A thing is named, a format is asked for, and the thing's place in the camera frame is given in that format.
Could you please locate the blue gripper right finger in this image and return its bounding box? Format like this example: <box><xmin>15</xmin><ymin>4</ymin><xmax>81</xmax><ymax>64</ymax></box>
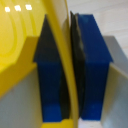
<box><xmin>69</xmin><ymin>11</ymin><xmax>128</xmax><ymax>128</ymax></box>

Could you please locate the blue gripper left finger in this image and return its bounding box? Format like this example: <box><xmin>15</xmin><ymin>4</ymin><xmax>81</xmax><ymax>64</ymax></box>
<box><xmin>0</xmin><ymin>14</ymin><xmax>72</xmax><ymax>128</ymax></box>

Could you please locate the yellow bowl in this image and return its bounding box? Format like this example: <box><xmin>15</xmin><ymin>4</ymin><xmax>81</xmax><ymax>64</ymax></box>
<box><xmin>0</xmin><ymin>0</ymin><xmax>82</xmax><ymax>128</ymax></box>

